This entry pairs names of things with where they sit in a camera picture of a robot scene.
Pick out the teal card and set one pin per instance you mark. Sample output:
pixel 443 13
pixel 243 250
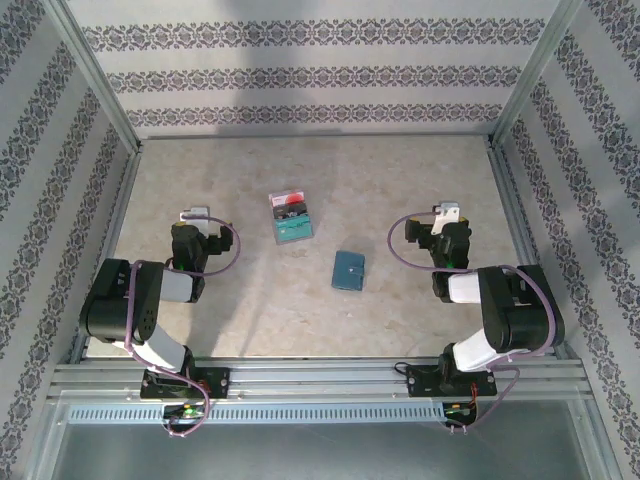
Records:
pixel 295 230

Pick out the black card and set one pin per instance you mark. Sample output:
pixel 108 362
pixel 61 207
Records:
pixel 287 212

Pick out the aluminium mounting rail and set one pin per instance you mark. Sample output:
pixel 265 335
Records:
pixel 320 377

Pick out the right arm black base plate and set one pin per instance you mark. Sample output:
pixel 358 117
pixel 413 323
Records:
pixel 420 382

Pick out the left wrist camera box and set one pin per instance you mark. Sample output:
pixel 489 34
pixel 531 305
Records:
pixel 197 215

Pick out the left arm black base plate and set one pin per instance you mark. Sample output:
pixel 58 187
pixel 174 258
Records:
pixel 220 382

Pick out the card with red circle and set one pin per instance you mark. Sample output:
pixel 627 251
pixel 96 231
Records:
pixel 292 199

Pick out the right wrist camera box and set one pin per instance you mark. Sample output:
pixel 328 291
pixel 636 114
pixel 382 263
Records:
pixel 447 212

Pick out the aluminium back rail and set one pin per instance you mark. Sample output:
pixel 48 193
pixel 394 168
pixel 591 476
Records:
pixel 320 136

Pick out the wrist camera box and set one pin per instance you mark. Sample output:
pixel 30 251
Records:
pixel 197 215
pixel 447 212

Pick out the aluminium frame post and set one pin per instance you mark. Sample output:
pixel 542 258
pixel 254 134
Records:
pixel 537 70
pixel 95 75

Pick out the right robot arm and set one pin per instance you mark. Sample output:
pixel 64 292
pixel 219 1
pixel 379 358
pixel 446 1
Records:
pixel 520 310

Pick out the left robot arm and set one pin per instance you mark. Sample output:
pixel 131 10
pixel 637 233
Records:
pixel 120 300

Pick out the grey metal sheet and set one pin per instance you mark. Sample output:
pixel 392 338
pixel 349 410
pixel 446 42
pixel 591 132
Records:
pixel 320 450

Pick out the blue card holder wallet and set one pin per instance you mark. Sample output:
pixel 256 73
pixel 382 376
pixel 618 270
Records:
pixel 348 272

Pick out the aluminium side rail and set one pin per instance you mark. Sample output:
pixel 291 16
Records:
pixel 119 210
pixel 511 200

